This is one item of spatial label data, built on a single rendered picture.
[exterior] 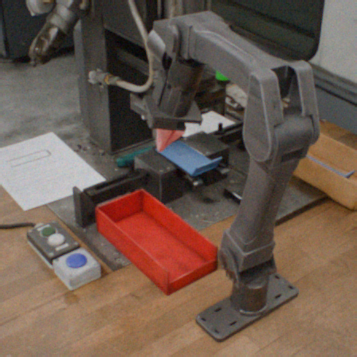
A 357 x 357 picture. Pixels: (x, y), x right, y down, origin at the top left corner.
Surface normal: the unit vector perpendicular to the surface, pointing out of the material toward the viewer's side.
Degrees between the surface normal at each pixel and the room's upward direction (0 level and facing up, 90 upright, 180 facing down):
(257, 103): 90
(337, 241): 0
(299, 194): 0
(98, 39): 90
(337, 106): 90
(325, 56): 90
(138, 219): 0
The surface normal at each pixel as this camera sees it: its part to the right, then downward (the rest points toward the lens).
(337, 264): 0.00, -0.84
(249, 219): -0.83, 0.27
